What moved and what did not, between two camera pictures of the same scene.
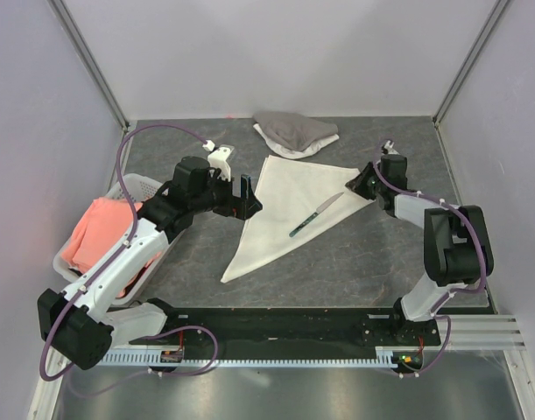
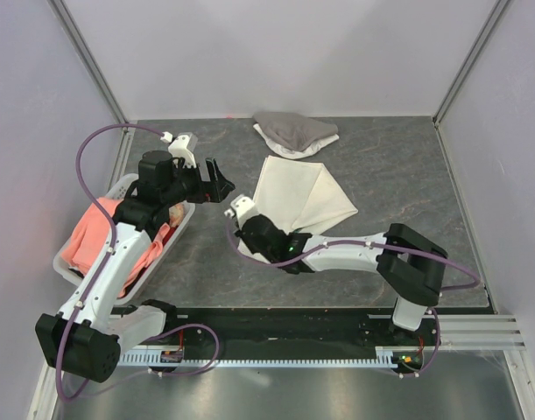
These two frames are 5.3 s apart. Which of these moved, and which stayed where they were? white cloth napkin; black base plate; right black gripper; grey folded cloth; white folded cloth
Moved: white cloth napkin; right black gripper
Stayed: black base plate; white folded cloth; grey folded cloth
